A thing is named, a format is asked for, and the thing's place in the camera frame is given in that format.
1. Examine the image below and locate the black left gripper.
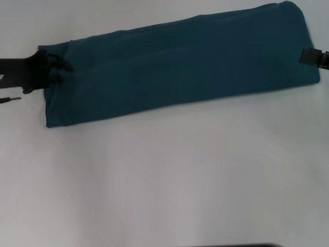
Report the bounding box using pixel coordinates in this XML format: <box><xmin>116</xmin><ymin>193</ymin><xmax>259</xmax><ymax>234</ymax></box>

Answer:
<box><xmin>0</xmin><ymin>50</ymin><xmax>76</xmax><ymax>95</ymax></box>

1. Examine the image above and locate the teal t-shirt with pink lettering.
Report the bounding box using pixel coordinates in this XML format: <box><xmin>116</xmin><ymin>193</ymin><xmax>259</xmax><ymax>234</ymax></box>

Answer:
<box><xmin>38</xmin><ymin>0</ymin><xmax>321</xmax><ymax>129</ymax></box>

